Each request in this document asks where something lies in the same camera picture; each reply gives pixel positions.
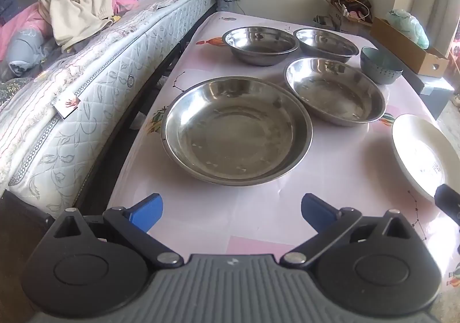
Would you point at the long cardboard box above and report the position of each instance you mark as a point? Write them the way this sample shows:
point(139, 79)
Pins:
point(406, 48)

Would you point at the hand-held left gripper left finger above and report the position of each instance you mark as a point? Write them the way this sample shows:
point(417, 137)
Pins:
point(145, 211)

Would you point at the cream garment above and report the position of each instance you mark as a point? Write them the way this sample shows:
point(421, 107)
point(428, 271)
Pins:
point(79, 10)

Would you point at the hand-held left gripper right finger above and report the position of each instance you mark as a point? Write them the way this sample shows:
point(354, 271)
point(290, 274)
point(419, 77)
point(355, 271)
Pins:
point(318, 211)

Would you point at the grey blue quilt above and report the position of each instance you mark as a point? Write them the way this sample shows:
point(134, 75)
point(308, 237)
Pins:
point(25, 53)

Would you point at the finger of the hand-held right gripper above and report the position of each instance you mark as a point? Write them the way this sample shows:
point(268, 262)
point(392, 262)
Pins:
point(449, 202)

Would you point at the mattress label tag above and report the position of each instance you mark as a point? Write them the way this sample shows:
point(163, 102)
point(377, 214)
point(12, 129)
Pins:
point(67, 104)

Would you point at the medium stainless steel plate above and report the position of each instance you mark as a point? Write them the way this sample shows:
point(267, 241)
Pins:
point(334, 93)

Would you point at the quilted white mattress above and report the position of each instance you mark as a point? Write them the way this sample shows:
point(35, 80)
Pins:
point(107, 67)

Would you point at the green plastic bag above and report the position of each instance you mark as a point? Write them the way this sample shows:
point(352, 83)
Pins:
point(409, 26)

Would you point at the leaf print bedsheet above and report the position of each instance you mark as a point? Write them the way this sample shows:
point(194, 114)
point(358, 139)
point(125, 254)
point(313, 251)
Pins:
point(12, 89)

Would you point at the white ceramic plate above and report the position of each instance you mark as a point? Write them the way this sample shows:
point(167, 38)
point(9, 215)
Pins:
point(418, 157)

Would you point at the large stainless steel plate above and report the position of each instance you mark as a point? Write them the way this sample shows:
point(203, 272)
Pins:
point(233, 136)

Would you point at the wide stainless steel bowl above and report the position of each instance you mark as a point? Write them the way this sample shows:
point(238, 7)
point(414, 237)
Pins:
point(260, 43)

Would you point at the grey cabinet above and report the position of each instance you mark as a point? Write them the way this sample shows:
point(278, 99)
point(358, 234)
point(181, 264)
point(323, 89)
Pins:
point(436, 93)

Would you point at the white shoes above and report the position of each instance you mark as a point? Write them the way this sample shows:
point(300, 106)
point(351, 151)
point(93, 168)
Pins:
point(456, 100)

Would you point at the teal ceramic bowl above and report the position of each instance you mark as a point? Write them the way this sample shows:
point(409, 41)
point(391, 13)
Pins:
point(381, 66)

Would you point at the small stainless steel bowl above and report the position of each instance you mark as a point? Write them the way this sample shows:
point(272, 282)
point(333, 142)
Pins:
point(325, 43)

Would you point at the small cardboard box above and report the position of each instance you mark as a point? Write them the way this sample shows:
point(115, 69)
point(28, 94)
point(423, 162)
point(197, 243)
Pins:
point(337, 17)

